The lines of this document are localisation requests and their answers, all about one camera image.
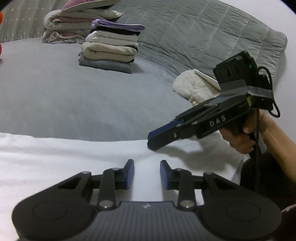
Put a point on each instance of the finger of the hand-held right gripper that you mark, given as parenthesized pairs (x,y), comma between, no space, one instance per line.
(166,138)

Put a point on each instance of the person's right forearm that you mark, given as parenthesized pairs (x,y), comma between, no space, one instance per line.
(279,153)

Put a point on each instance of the white card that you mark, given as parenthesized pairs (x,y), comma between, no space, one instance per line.
(210,80)

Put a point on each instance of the folded black garment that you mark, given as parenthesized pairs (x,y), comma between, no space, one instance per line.
(115,32)

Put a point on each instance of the person's right hand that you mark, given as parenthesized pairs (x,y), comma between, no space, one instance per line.
(240,144)

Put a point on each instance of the orange pumpkin plush pillow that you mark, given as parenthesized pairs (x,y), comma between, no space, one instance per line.
(1,18)

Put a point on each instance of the folded lavender garment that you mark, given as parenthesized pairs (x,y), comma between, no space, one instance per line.
(115,25)

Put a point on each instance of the star-print grey curtain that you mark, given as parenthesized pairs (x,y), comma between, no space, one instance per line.
(23,18)

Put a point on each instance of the white cotton garment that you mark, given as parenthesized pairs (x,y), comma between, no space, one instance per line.
(69,162)

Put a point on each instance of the person's dark clothing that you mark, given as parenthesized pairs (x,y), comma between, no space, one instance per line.
(272,185)

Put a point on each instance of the folded beige garment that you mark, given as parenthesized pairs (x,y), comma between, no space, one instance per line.
(104,52)

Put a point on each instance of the grey quilted bedspread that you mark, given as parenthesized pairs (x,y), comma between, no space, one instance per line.
(196,34)

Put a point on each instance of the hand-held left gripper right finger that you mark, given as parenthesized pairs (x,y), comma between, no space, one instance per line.
(164,173)

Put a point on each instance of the cream fluffy plush item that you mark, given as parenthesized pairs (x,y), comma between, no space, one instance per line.
(192,88)

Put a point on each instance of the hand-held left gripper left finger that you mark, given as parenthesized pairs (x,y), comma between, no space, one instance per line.
(130,173)

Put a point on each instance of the folded grey garment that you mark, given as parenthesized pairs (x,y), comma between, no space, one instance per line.
(104,66)

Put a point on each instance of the purple pillow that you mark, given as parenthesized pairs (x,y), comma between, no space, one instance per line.
(78,3)

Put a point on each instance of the folded off-white garment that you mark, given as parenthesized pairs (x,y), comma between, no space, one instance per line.
(108,38)

